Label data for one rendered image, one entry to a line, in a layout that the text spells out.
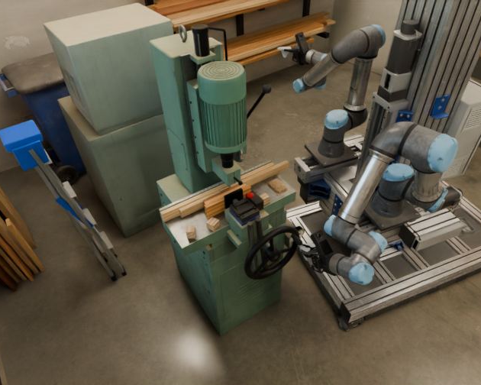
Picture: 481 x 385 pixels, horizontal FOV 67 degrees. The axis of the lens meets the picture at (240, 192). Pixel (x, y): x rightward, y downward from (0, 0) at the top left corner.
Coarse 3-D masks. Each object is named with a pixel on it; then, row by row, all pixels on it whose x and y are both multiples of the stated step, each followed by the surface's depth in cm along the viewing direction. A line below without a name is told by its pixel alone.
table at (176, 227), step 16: (272, 176) 179; (256, 192) 170; (272, 192) 170; (288, 192) 170; (272, 208) 167; (176, 224) 157; (192, 224) 157; (224, 224) 156; (176, 240) 151; (192, 240) 150; (208, 240) 154
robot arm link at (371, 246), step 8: (360, 232) 130; (376, 232) 128; (352, 240) 129; (360, 240) 128; (368, 240) 127; (376, 240) 126; (384, 240) 127; (352, 248) 130; (360, 248) 127; (368, 248) 125; (376, 248) 125; (384, 248) 127; (368, 256) 124; (376, 256) 125
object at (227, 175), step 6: (216, 162) 161; (216, 168) 162; (222, 168) 158; (228, 168) 157; (234, 168) 157; (222, 174) 159; (228, 174) 155; (234, 174) 157; (222, 180) 162; (228, 180) 157; (234, 180) 159
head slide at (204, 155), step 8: (192, 80) 143; (192, 88) 140; (192, 96) 143; (192, 104) 146; (200, 104) 143; (192, 112) 150; (200, 112) 145; (192, 120) 153; (200, 120) 147; (200, 128) 150; (200, 136) 153; (200, 144) 157; (200, 152) 161; (208, 152) 160; (200, 160) 166; (208, 160) 163; (208, 168) 165
